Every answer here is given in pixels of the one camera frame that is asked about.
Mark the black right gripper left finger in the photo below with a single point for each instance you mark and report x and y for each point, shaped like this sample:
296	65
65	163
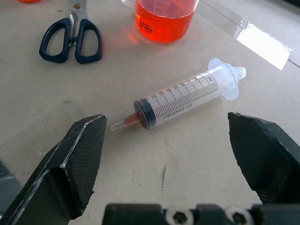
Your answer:
70	161

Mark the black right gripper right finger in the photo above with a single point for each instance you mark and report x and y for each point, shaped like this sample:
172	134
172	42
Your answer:
262	154

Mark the clear plastic syringe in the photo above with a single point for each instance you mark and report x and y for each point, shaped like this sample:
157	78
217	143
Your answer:
185	98

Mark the beaker of orange liquid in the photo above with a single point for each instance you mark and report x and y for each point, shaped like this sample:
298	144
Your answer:
164	18

